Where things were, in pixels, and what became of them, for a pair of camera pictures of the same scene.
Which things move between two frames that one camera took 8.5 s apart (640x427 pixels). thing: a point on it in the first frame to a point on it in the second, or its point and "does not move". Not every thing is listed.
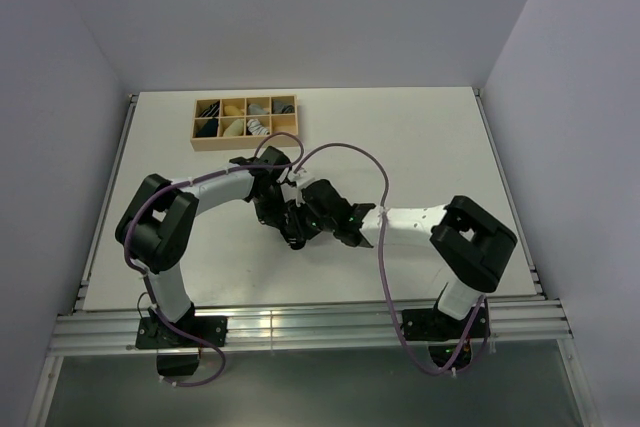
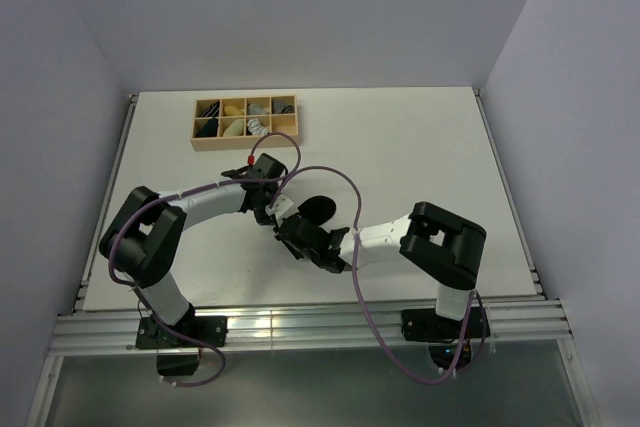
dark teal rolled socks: x=209 y=128 does not move
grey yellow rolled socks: x=256 y=109 does not move
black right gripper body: x=306 y=223 to x=298 y=253
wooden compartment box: x=245 y=122 does not move
